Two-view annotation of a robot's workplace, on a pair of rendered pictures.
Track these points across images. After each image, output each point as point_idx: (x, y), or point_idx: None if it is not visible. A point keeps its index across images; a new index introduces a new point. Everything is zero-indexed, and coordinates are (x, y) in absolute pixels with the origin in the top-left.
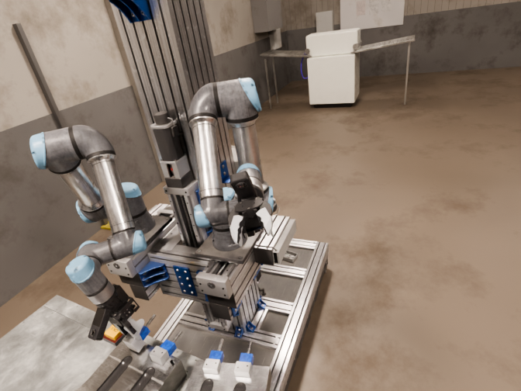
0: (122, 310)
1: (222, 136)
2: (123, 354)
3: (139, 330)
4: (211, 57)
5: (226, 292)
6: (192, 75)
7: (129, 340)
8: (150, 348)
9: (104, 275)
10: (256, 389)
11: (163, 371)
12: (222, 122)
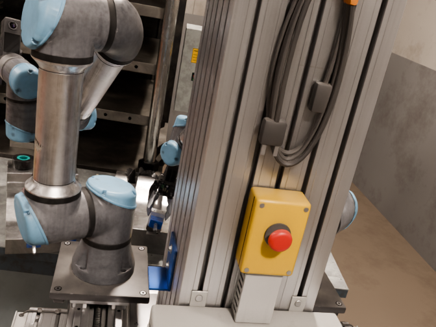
0: (158, 177)
1: (188, 203)
2: (163, 222)
3: (148, 205)
4: (230, 2)
5: None
6: (208, 16)
7: (155, 209)
8: (141, 228)
9: None
10: (15, 226)
11: None
12: (195, 178)
